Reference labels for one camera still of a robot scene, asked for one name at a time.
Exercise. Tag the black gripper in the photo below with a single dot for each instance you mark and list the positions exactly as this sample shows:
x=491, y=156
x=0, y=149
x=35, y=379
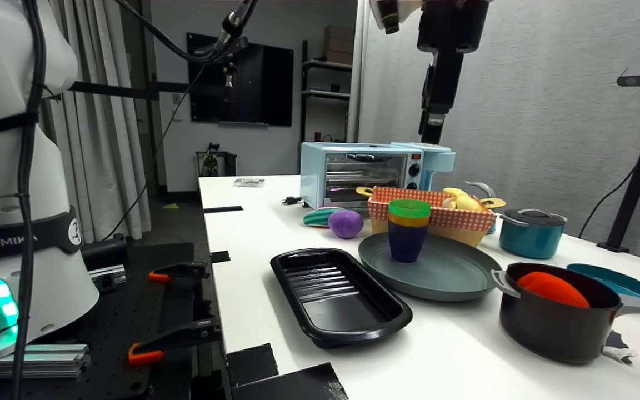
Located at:
x=453, y=24

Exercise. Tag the yellow plastic cup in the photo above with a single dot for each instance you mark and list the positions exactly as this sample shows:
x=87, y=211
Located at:
x=410, y=220

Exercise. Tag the black ribbed grill tray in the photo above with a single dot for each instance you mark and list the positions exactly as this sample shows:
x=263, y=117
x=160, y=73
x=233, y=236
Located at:
x=339, y=295

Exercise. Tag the navy plastic cup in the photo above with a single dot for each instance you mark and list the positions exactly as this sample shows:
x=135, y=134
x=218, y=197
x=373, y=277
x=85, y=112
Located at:
x=408, y=242

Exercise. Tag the green plastic cup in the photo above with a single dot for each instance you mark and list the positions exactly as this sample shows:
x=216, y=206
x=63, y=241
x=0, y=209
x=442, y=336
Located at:
x=410, y=206

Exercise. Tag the orange checkered basket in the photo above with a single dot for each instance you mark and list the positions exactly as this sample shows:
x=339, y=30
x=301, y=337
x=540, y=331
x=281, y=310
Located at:
x=453, y=220

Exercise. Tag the light blue toy oven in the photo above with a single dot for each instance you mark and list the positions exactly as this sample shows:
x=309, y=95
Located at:
x=356, y=174

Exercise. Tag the yellow toy banana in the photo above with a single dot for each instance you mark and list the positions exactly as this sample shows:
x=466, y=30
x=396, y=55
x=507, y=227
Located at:
x=463, y=197

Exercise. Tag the dark wall shelf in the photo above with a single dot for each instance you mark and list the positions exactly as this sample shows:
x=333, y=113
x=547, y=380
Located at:
x=327, y=91

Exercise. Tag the black robot stand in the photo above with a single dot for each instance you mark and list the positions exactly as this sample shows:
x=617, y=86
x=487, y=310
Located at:
x=150, y=311

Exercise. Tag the purple toy ball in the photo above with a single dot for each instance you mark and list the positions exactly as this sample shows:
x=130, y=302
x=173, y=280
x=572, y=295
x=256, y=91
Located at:
x=346, y=222

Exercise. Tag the red toy tomato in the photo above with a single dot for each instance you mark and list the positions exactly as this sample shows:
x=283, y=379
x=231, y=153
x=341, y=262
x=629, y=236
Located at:
x=555, y=289

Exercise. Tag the teal toy pot with lid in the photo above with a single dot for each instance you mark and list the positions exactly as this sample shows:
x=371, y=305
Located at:
x=531, y=236

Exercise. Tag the black toy pot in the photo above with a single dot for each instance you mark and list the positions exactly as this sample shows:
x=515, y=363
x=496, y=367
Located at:
x=557, y=334

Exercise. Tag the pleated fabric curtain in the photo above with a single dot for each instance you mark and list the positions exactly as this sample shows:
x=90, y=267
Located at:
x=106, y=146

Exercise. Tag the black orange clamp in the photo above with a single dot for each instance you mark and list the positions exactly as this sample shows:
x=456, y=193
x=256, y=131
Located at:
x=172, y=337
x=179, y=274

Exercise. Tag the grey round plate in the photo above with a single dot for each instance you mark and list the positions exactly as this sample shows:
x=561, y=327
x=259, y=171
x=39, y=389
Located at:
x=438, y=270

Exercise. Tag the blue plate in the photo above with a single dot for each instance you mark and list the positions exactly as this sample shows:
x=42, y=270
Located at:
x=610, y=277

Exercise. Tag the black wall monitor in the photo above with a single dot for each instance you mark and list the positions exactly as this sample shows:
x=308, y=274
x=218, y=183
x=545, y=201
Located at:
x=260, y=90

